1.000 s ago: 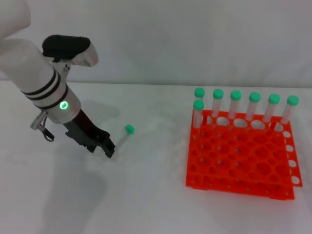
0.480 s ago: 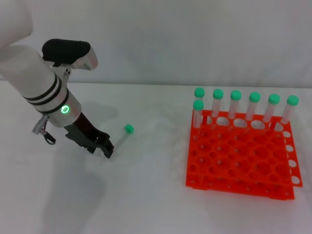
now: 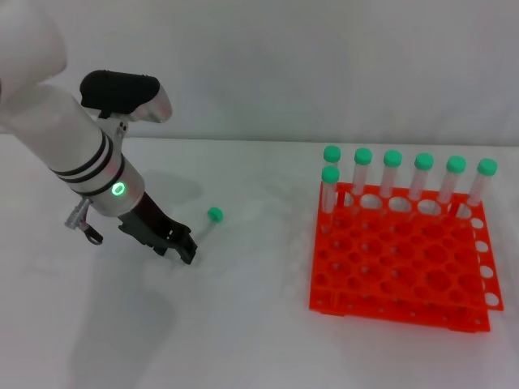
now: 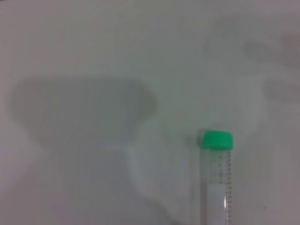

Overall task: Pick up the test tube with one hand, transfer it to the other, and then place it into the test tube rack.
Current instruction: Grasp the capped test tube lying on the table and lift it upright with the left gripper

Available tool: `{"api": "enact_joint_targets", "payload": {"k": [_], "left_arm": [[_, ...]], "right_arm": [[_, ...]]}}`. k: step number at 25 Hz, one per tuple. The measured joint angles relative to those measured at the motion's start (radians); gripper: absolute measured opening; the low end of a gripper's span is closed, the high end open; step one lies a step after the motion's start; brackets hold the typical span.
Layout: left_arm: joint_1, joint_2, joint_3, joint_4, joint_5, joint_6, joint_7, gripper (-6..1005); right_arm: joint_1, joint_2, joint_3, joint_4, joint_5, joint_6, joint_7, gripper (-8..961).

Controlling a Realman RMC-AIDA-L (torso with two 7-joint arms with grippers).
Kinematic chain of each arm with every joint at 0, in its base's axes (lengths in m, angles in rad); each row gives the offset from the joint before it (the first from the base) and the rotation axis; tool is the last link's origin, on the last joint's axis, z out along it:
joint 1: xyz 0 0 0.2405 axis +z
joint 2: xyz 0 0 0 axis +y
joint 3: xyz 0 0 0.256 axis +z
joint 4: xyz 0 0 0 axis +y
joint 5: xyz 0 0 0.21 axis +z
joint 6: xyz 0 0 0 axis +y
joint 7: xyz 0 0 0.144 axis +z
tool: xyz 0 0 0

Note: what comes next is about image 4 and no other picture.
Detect green capped clear test tube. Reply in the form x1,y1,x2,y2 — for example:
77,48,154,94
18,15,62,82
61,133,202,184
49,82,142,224
196,130,234,225

